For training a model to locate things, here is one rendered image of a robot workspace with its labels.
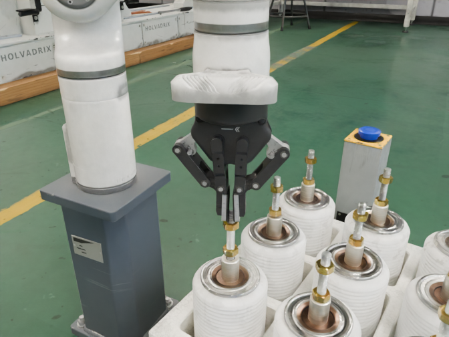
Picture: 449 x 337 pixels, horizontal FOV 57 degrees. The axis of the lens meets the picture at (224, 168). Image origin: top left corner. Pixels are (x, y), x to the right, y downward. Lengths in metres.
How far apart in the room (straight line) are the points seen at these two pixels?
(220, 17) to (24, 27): 2.24
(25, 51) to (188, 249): 1.65
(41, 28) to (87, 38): 1.94
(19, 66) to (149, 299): 1.80
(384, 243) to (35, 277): 0.71
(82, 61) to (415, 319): 0.51
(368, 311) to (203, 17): 0.41
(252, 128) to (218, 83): 0.09
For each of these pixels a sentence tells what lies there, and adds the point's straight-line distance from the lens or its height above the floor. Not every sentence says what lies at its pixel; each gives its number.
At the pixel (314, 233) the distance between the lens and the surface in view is 0.69.
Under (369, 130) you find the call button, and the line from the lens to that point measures 0.81.
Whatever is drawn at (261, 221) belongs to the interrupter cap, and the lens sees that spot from 0.64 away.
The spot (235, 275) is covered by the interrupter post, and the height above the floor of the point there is 0.26.
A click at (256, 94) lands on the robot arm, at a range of 0.34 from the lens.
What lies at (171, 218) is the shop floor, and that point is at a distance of 1.11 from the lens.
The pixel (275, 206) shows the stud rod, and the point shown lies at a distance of 0.59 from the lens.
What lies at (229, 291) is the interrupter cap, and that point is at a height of 0.25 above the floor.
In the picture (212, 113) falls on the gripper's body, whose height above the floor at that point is 0.48.
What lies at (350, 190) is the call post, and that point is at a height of 0.21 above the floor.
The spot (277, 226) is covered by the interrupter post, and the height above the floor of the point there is 0.27.
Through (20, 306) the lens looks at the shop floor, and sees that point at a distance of 0.95.
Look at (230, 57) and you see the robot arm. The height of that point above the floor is 0.53.
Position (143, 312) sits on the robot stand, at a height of 0.07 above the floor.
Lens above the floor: 0.61
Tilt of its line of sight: 26 degrees down
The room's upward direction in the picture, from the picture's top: straight up
